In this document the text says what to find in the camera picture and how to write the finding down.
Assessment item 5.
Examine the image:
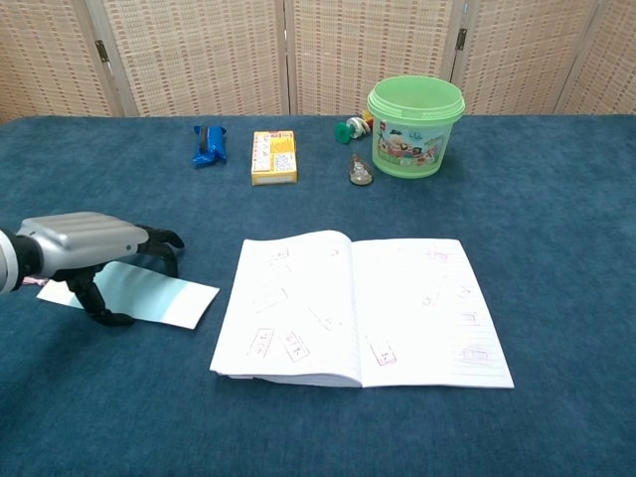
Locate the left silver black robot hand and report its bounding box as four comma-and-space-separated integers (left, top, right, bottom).
14, 212, 186, 328

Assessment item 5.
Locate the teal white bookmark with tassel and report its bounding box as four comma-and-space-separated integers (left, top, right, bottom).
19, 260, 221, 331

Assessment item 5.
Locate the white stamped exercise book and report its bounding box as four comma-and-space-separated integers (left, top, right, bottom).
209, 229, 516, 390

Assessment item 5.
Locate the blue snack packet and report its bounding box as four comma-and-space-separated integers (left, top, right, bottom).
192, 125, 230, 169

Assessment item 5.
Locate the blue felt table cover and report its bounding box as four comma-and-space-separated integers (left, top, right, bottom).
0, 114, 636, 477

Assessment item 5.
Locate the yellow cardboard box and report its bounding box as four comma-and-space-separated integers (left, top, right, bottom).
250, 129, 299, 187

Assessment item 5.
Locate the woven folding screen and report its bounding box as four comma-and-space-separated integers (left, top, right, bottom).
0, 0, 636, 125

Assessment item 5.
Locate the colourful toy with green cap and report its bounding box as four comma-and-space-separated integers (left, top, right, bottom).
333, 111, 375, 145

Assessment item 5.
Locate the clear correction tape dispenser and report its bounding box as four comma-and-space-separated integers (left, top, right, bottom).
348, 152, 374, 188

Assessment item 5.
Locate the green plastic bucket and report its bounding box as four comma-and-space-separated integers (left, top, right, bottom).
366, 75, 467, 180

